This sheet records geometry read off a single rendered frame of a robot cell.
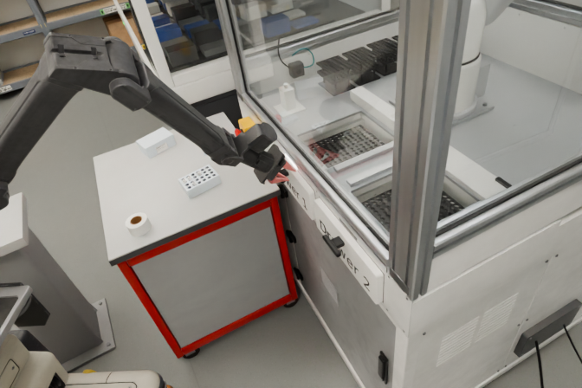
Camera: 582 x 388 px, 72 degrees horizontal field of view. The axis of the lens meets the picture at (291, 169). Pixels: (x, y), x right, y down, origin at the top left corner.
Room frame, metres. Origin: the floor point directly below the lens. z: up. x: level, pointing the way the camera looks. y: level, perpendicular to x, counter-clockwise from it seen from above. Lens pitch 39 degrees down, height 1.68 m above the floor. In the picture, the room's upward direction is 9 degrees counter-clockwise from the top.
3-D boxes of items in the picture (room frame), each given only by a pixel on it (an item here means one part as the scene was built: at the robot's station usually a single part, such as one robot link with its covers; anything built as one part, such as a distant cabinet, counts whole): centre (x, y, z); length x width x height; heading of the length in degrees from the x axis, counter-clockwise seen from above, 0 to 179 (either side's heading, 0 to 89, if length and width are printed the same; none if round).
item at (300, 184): (0.94, 0.00, 0.87); 0.29 x 0.02 x 0.11; 20
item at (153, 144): (1.41, 0.53, 0.79); 0.13 x 0.09 x 0.05; 127
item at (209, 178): (1.12, 0.33, 0.78); 0.12 x 0.08 x 0.04; 119
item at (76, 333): (1.07, 1.11, 0.38); 0.30 x 0.30 x 0.76; 23
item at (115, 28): (4.60, 1.52, 0.28); 0.41 x 0.32 x 0.28; 113
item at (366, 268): (0.65, -0.10, 0.87); 0.29 x 0.02 x 0.11; 20
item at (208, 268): (1.23, 0.43, 0.38); 0.62 x 0.58 x 0.76; 20
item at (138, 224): (0.95, 0.52, 0.78); 0.07 x 0.07 x 0.04
